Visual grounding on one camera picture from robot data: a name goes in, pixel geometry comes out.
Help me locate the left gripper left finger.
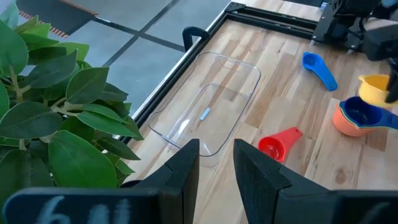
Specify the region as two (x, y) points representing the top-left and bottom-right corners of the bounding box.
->
(121, 138), (201, 224)

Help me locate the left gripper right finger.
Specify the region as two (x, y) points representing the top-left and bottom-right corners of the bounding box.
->
(233, 138), (338, 224)

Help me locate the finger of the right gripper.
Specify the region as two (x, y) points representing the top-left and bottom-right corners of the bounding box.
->
(384, 58), (398, 104)

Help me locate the yellow measuring cup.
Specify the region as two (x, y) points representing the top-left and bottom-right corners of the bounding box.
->
(357, 73), (398, 110)

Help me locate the purple measuring cup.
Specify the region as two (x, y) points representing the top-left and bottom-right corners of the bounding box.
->
(338, 96), (398, 131)

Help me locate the red measuring cup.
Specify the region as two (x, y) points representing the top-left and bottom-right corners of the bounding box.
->
(257, 126), (304, 165)

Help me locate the green measuring cup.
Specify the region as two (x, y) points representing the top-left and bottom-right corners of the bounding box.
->
(335, 101), (386, 130)

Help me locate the orange measuring cup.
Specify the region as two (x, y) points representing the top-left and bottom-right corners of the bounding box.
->
(332, 102), (380, 138)

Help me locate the blue measuring cup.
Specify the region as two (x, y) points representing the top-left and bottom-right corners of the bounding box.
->
(302, 51), (339, 92)

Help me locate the clear plastic basket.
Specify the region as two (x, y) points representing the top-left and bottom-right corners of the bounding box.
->
(148, 51), (262, 168)

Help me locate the green plant in black pot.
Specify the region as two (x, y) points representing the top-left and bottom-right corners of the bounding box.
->
(0, 0), (144, 215)

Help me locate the black table clamp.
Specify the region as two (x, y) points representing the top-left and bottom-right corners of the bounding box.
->
(182, 26), (211, 52)

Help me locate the black hazard-striped floor mat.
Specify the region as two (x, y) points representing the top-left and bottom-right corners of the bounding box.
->
(15, 0), (99, 39)

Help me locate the black aluminium table frame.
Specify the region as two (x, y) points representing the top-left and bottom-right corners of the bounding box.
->
(118, 1), (320, 144)

